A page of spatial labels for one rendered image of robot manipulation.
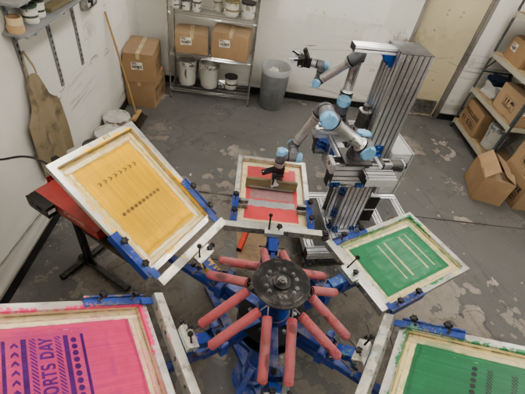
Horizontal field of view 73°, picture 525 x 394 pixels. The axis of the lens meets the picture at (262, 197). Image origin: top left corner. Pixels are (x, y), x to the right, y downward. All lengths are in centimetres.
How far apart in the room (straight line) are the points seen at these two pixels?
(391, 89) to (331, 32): 318
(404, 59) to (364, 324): 220
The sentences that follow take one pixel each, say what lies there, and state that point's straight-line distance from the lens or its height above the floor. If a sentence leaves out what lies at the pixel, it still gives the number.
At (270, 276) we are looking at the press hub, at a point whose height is 131.
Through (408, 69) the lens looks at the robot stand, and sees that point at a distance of 282.
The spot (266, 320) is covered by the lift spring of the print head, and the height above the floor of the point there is 125.
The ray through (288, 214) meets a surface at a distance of 267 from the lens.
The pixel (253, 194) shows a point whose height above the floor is 95.
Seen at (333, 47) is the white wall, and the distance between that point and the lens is 598.
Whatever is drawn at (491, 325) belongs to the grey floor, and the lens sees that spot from 413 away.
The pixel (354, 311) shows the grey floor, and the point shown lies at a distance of 349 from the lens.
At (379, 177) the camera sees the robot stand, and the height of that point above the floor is 118.
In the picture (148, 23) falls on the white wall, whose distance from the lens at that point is 607.
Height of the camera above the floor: 283
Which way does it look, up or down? 43 degrees down
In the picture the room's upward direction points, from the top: 11 degrees clockwise
